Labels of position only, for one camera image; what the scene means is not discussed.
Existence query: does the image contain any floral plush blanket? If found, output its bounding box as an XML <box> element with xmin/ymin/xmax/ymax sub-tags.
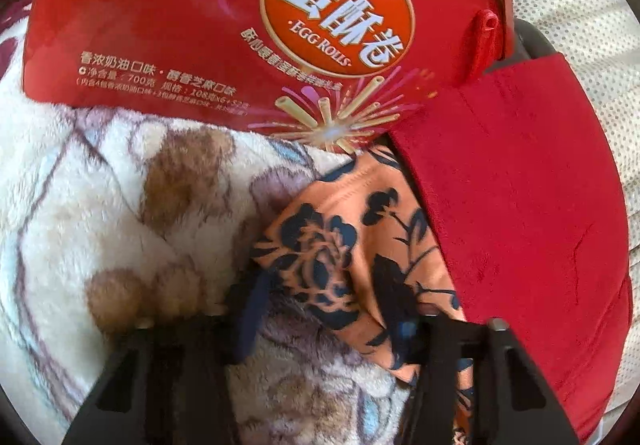
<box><xmin>1</xmin><ymin>0</ymin><xmax>408</xmax><ymax>444</ymax></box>

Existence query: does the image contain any red egg roll box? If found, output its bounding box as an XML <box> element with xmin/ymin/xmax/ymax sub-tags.
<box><xmin>23</xmin><ymin>0</ymin><xmax>514</xmax><ymax>153</ymax></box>

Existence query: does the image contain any red blanket on sofa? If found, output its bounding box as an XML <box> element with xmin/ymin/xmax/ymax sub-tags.
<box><xmin>390</xmin><ymin>54</ymin><xmax>632</xmax><ymax>439</ymax></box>

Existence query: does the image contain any beige dotted curtain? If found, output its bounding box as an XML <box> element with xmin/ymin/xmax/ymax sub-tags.
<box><xmin>499</xmin><ymin>0</ymin><xmax>640</xmax><ymax>416</ymax></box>

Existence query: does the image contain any orange floral cloth garment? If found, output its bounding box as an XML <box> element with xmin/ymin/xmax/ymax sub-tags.
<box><xmin>252</xmin><ymin>145</ymin><xmax>464</xmax><ymax>444</ymax></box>

